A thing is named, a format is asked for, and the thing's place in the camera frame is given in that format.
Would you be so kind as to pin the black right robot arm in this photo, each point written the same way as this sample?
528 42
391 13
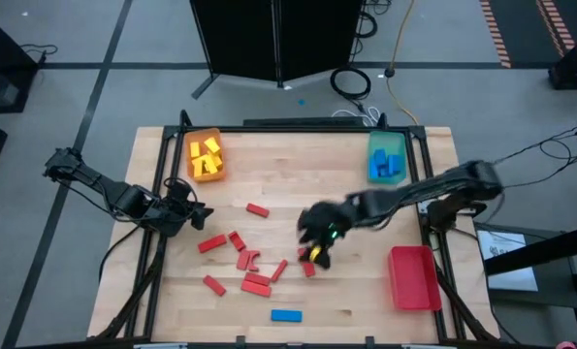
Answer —
414 194

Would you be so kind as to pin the black striped floor mat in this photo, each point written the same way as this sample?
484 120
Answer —
521 24

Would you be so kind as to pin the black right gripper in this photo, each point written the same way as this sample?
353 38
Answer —
327 220

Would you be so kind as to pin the black side table frame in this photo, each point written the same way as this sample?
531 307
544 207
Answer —
535 252

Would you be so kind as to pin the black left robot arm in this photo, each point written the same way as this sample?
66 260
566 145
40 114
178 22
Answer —
113 194

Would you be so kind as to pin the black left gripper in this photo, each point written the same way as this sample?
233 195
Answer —
171 215

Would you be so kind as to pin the black flat bar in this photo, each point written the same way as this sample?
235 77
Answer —
302 121

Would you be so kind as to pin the black folding partition screen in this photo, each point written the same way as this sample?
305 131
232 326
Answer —
278 39

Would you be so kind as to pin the orange plastic bin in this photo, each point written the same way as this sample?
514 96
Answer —
205 179

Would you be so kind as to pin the red tape roll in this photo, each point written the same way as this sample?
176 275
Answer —
567 345

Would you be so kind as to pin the black cabinet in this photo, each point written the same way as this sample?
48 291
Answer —
2 58

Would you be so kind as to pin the yellow wooden block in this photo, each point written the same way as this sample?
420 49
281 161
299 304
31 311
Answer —
198 167
209 165
212 145
195 149
218 161

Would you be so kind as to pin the white paper sheet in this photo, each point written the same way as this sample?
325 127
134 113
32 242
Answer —
513 282

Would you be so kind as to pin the black equipment case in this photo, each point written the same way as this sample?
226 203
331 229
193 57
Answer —
576 68

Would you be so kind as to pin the red plastic bin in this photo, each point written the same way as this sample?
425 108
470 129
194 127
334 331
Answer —
414 278

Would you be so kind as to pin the teal plastic bin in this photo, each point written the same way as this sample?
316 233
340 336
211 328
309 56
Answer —
385 140

